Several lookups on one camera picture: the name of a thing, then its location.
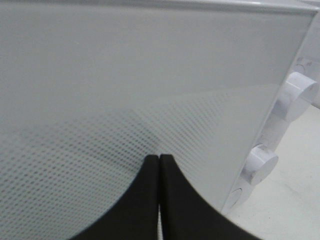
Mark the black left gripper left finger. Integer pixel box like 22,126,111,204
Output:
72,155,160,240

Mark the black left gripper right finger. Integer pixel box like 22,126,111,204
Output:
159,154,255,240

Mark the round white door button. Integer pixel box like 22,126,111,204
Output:
228,188,243,208

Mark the white timer knob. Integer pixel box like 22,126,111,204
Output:
241,144,279,186

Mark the white microwave door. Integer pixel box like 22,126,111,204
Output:
0,0,319,240

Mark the upper white power knob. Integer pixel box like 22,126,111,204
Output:
272,72,320,122

